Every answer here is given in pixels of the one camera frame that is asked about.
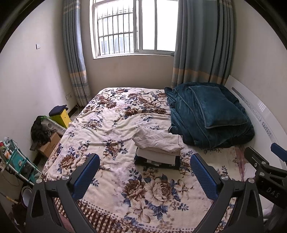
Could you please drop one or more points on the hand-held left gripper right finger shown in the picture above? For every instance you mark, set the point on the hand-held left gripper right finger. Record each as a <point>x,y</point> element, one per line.
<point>204,177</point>

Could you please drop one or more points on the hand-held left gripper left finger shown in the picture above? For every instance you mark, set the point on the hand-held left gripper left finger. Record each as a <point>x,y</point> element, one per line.
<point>86,175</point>

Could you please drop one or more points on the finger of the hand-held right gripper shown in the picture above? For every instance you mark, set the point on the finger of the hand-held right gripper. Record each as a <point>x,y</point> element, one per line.
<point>257,159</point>
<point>279,151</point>

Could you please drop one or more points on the beige long-sleeve shirt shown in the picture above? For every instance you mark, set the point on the beige long-sleeve shirt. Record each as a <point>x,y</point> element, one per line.
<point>157,140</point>

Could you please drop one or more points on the black folded clothes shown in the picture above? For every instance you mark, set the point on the black folded clothes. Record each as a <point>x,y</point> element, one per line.
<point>143,162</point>

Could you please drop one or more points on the black clothes pile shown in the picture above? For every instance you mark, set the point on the black clothes pile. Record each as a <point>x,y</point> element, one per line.
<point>39,132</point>

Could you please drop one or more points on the white crumpled cloth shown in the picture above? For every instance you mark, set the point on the white crumpled cloth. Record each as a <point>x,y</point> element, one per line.
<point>249,171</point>

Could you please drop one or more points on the cardboard box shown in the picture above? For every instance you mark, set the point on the cardboard box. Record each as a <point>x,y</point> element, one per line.
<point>48,147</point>

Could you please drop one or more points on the white bed headboard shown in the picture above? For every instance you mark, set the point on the white bed headboard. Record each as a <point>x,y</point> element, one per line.
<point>257,107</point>

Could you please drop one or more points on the white folded garment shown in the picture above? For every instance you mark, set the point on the white folded garment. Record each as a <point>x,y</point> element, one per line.
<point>157,156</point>

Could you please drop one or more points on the black remote control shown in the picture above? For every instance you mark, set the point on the black remote control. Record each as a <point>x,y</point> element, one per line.
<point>33,145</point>

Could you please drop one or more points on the plastic basin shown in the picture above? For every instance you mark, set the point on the plastic basin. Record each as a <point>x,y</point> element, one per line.
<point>28,195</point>

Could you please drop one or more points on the yellow box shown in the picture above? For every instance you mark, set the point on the yellow box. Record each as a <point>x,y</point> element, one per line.
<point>61,118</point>

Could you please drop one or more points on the teal pillow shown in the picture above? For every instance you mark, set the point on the teal pillow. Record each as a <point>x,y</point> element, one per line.
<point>219,107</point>

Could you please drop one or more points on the teal quilt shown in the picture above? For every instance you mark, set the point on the teal quilt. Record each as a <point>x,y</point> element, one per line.
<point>186,112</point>

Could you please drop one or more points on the floral blanket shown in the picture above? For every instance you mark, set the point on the floral blanket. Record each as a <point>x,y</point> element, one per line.
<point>112,112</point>

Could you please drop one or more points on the teal storage rack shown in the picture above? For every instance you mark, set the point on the teal storage rack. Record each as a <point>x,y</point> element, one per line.
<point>18,160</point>

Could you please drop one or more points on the thin wooden stick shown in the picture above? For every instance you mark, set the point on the thin wooden stick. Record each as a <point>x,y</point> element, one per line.
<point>9,197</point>

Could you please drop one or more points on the blue-grey striped curtain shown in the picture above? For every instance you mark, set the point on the blue-grey striped curtain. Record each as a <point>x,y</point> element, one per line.
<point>201,40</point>
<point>76,56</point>

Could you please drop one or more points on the barred window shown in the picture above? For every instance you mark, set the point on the barred window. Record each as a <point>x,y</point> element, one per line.
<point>134,26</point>

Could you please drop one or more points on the wall outlet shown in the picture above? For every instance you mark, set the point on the wall outlet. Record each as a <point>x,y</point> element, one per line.
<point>68,96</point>

